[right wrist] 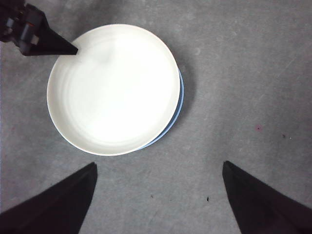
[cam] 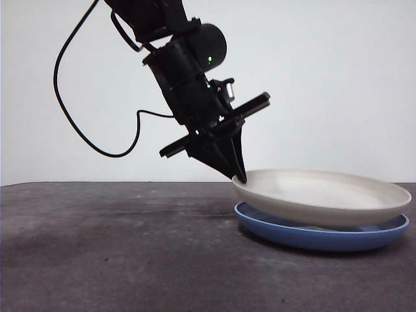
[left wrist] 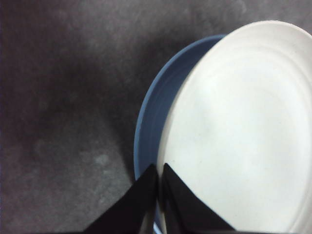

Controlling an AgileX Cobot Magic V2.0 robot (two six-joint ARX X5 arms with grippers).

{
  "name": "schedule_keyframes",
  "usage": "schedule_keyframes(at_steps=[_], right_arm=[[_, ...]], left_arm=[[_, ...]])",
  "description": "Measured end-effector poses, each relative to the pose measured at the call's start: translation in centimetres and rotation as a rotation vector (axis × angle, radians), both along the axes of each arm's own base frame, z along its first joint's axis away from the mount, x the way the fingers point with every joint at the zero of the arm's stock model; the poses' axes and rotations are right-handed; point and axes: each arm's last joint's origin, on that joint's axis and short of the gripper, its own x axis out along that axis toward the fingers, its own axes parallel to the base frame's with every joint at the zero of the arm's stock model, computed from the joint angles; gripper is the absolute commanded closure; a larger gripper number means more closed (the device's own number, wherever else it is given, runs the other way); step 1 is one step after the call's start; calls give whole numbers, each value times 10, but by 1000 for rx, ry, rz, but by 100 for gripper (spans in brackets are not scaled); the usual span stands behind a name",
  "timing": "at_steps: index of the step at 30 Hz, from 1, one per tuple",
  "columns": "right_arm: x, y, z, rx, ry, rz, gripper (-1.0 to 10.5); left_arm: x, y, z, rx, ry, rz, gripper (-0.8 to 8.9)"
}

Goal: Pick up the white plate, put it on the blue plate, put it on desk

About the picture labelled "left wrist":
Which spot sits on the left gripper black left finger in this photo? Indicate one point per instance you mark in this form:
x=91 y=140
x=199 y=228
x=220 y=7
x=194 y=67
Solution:
x=131 y=207

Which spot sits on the blue round plate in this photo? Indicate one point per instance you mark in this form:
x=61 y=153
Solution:
x=156 y=102

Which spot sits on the white round plate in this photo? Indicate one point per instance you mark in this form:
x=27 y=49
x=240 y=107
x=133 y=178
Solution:
x=243 y=126

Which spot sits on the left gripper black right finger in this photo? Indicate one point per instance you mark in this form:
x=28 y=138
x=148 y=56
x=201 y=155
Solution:
x=185 y=209

